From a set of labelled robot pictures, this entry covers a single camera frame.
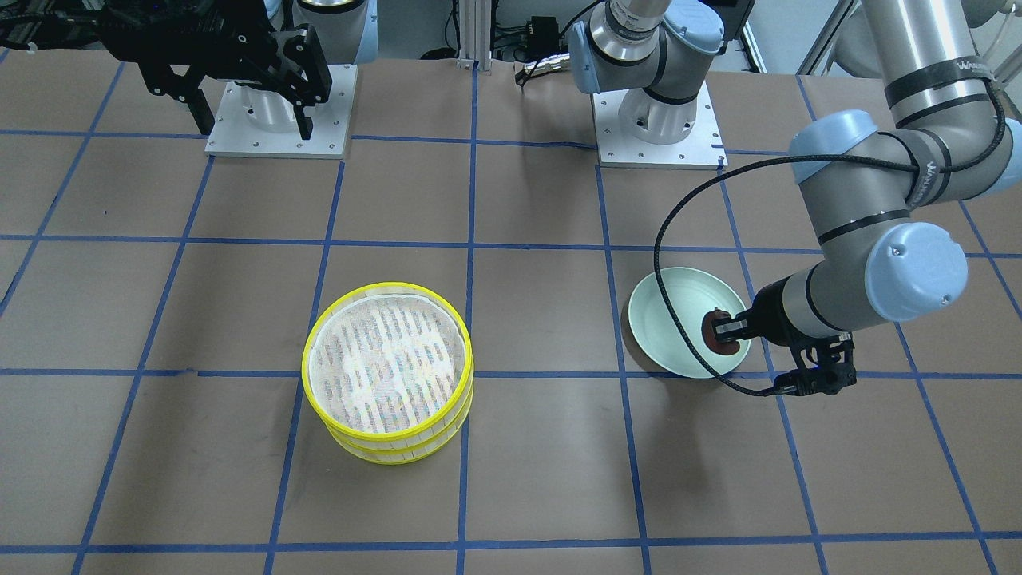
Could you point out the aluminium frame post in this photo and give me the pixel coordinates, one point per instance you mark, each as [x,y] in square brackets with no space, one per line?
[475,34]

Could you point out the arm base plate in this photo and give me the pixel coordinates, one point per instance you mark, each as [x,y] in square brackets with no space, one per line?
[635,131]
[253,123]

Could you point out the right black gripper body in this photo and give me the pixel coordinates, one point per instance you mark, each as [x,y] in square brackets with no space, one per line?
[209,49]

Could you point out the white steamer cloth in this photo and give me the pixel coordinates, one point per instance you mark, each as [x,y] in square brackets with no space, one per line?
[387,363]

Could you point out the pale green plate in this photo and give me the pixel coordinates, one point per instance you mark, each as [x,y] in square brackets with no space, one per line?
[693,294]

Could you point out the brown steamed bun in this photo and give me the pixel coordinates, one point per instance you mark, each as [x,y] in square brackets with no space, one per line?
[710,337]

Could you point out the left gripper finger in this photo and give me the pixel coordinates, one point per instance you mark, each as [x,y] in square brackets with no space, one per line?
[730,323]
[723,335]

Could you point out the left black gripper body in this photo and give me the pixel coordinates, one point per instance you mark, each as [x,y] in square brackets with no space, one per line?
[764,313]

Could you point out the yellow steamer layer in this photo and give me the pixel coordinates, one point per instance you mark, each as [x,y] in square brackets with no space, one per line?
[419,446]
[387,363]

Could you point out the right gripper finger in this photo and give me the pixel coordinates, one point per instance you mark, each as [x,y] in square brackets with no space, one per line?
[303,120]
[201,113]

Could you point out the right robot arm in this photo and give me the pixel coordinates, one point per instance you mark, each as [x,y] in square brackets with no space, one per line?
[347,30]

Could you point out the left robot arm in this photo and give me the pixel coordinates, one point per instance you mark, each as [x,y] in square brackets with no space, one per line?
[951,141]

